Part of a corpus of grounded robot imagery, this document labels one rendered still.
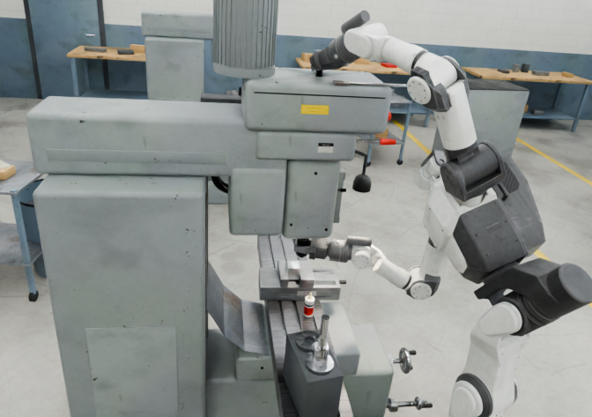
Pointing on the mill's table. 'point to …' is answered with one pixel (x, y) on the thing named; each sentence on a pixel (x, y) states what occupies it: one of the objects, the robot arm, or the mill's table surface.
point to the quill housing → (310, 198)
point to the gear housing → (305, 145)
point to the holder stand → (311, 376)
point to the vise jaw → (306, 274)
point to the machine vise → (328, 283)
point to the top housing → (315, 102)
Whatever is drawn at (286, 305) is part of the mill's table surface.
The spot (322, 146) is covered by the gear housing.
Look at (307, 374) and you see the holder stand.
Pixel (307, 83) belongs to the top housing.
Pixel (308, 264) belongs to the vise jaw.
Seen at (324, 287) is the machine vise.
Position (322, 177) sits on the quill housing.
